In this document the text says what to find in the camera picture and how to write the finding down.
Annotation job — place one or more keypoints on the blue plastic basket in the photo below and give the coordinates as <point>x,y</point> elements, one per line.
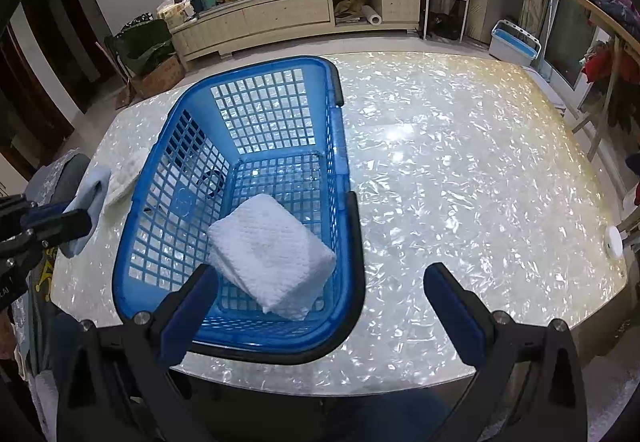
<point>332,162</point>

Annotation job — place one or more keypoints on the cream patterned box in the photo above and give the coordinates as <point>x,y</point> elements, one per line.
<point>175,12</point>

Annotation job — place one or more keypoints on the blue and white bucket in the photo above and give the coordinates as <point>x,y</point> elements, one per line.
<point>510,49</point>

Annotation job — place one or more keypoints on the dark green bag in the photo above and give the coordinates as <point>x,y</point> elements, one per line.
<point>145,42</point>

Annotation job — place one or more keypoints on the light blue cloth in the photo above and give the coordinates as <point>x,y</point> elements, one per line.
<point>92,192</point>

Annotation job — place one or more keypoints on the white round device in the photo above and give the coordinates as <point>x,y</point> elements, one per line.
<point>612,244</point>

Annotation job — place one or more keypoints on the cardboard box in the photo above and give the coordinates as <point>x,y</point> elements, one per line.
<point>162,74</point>

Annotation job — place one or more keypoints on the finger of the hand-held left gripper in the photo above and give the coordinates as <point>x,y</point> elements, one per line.
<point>70,227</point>
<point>40,214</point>

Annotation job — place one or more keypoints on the wooden chair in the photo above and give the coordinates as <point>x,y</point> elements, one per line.
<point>580,2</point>

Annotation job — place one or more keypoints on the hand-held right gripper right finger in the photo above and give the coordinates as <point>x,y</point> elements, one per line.
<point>457,317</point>

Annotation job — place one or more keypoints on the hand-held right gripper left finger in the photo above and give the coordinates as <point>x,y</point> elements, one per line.
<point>187,314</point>

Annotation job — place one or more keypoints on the cream TV cabinet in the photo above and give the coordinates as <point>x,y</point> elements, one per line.
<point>280,14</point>

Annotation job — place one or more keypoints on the white paper roll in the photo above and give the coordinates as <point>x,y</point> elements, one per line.
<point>371,16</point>

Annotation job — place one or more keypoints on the fuzzy white cloth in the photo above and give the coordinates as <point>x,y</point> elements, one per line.
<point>122,177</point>

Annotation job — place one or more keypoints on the white towel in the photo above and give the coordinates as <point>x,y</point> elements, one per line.
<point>270,252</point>

